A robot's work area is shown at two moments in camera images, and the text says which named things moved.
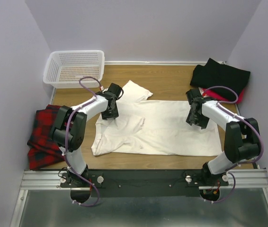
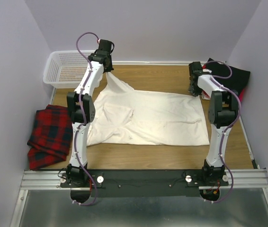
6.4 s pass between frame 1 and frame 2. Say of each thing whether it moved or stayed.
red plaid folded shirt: stayed
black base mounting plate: stayed
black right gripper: moved
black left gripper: moved
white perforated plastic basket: stayed
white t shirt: moved
